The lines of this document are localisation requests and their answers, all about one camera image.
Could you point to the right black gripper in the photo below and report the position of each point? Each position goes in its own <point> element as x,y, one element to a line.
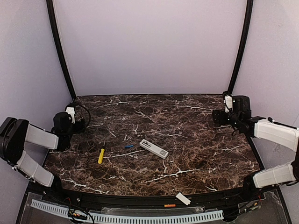
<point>218,115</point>

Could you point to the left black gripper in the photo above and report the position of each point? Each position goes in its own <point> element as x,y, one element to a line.
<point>80,123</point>

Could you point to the yellow handled screwdriver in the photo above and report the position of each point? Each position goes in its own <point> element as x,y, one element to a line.
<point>102,151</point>

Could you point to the white remote control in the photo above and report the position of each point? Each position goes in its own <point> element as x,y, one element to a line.
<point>154,149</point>

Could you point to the white battery cover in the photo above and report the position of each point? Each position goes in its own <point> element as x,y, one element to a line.
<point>183,199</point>

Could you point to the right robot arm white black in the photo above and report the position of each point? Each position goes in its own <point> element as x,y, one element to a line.
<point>237,113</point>

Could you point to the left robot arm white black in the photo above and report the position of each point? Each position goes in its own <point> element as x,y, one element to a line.
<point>16,134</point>

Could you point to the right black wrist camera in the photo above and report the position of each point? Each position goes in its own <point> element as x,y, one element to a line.
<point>228,101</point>

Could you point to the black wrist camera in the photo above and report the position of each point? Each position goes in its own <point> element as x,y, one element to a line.
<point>70,109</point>
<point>228,101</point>

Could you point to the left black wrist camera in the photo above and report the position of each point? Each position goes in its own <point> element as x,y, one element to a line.
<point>70,109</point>

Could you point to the black front table rail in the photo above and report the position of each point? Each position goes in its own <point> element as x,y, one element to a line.
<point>223,200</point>

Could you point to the right black frame post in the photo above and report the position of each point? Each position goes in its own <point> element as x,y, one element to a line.
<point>242,44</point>

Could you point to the black frame post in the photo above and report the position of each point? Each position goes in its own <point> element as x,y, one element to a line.
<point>59,48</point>
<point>242,44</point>

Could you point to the left black frame post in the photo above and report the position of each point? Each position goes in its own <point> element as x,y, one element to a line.
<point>59,48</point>

